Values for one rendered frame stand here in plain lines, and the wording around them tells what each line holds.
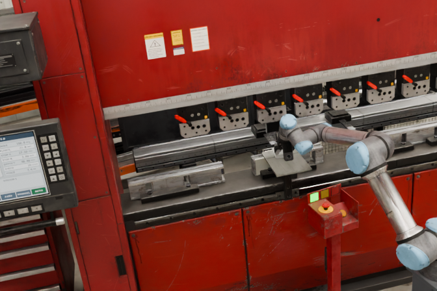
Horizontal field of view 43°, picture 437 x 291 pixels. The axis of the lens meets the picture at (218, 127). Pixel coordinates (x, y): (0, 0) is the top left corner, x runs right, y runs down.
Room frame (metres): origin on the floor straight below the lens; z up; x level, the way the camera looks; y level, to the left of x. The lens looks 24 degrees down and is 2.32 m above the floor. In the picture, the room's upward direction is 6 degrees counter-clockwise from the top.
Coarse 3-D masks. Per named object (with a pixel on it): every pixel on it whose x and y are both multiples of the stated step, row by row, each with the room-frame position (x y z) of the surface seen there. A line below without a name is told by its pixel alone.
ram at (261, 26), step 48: (96, 0) 2.44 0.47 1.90; (144, 0) 2.48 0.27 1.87; (192, 0) 2.51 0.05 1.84; (240, 0) 2.55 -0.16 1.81; (288, 0) 2.59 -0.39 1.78; (336, 0) 2.63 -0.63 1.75; (384, 0) 2.67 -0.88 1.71; (432, 0) 2.72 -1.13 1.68; (96, 48) 2.43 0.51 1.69; (144, 48) 2.47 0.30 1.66; (240, 48) 2.55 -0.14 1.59; (288, 48) 2.59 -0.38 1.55; (336, 48) 2.63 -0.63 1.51; (384, 48) 2.68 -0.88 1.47; (432, 48) 2.72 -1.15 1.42; (144, 96) 2.46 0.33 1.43; (240, 96) 2.54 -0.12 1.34
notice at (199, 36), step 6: (192, 30) 2.51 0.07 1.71; (198, 30) 2.51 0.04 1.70; (204, 30) 2.52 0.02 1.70; (192, 36) 2.51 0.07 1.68; (198, 36) 2.51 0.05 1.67; (204, 36) 2.52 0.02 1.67; (192, 42) 2.51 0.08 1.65; (198, 42) 2.51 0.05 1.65; (204, 42) 2.52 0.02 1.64; (192, 48) 2.51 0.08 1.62; (198, 48) 2.51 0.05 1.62; (204, 48) 2.52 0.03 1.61
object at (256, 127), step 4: (256, 124) 2.87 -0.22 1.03; (260, 124) 2.87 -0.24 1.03; (264, 124) 2.86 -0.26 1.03; (252, 128) 2.86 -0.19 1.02; (256, 128) 2.82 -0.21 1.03; (260, 128) 2.81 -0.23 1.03; (264, 128) 2.81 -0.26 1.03; (252, 132) 2.86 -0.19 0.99; (256, 132) 2.79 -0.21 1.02; (260, 132) 2.79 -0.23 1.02; (264, 132) 2.79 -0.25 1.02; (256, 136) 2.79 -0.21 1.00; (260, 136) 2.79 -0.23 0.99; (264, 136) 2.79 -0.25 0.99; (268, 136) 2.75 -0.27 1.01; (268, 140) 2.71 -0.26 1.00; (272, 140) 2.70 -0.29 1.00; (272, 144) 2.65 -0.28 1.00
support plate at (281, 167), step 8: (264, 152) 2.58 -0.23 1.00; (272, 152) 2.57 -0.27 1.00; (296, 152) 2.54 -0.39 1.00; (272, 160) 2.48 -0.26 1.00; (280, 160) 2.47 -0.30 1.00; (296, 160) 2.45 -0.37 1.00; (304, 160) 2.44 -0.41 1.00; (272, 168) 2.40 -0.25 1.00; (280, 168) 2.39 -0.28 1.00; (288, 168) 2.38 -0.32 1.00; (296, 168) 2.37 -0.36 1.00; (304, 168) 2.36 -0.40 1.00; (280, 176) 2.33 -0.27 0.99
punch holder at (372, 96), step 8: (384, 72) 2.67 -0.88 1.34; (392, 72) 2.68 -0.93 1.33; (368, 80) 2.66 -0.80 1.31; (376, 80) 2.67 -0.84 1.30; (384, 80) 2.67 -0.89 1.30; (392, 80) 2.68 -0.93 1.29; (368, 88) 2.66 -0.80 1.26; (384, 88) 2.67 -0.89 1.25; (392, 88) 2.68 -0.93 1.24; (368, 96) 2.66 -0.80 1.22; (376, 96) 2.66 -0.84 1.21; (384, 96) 2.67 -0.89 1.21; (392, 96) 2.68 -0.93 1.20
